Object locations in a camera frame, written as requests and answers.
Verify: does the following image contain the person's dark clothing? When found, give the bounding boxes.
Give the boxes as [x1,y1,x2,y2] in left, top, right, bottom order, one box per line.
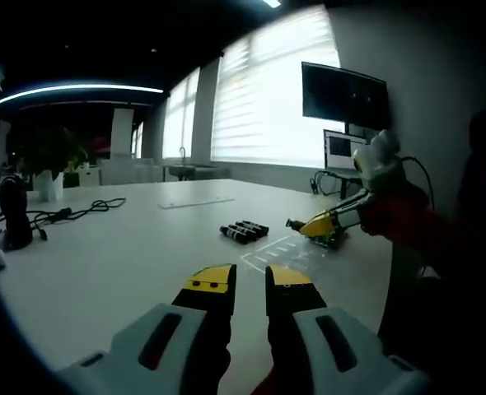
[376,230,486,395]

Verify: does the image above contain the wide white window blind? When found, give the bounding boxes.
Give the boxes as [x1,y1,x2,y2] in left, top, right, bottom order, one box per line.
[210,6,347,169]

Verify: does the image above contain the white square pillar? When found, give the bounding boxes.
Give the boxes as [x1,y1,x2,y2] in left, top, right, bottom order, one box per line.
[110,107,135,160]

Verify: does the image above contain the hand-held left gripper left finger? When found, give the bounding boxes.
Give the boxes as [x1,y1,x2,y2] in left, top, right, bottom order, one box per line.
[55,263,238,395]

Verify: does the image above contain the bundle of black cables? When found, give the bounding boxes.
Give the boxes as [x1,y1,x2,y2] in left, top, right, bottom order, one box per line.
[308,170,343,198]

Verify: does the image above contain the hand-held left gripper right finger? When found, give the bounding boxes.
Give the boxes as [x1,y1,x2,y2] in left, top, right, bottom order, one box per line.
[264,264,432,395]

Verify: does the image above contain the white low cabinet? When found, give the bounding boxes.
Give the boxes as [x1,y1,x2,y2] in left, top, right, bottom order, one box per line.
[98,156,166,187]

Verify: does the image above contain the open laptop lit screen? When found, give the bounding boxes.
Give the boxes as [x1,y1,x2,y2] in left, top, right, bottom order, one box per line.
[323,128,370,170]

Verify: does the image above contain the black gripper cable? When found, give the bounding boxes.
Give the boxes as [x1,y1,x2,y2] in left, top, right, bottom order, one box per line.
[403,155,437,209]

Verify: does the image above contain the clear flat acrylic strip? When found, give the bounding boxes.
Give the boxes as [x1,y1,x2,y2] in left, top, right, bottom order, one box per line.
[157,191,236,210]

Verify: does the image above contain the red background object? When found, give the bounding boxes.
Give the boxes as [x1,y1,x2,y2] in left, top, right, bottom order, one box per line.
[89,137,111,156]

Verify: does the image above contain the large black wall monitor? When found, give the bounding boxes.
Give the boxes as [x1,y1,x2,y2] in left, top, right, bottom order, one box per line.
[301,61,392,131]

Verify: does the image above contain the green plant in white pot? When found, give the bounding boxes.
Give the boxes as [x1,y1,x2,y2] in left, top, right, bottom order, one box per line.
[18,125,90,202]

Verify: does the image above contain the narrow white window blind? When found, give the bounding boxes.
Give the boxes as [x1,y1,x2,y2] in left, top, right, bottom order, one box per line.
[161,67,201,160]

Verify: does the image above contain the black power cable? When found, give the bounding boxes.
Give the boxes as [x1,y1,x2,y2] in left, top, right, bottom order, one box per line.
[0,197,128,242]

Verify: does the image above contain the brown glass medicine bottle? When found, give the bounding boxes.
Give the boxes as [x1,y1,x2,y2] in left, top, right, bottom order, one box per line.
[236,219,270,239]
[219,225,249,247]
[228,221,260,243]
[285,217,310,236]

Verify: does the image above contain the black stand device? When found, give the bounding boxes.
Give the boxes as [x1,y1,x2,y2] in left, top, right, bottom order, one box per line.
[0,174,34,250]

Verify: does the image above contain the sink with faucet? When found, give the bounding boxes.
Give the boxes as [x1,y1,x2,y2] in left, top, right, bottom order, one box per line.
[168,146,231,182]

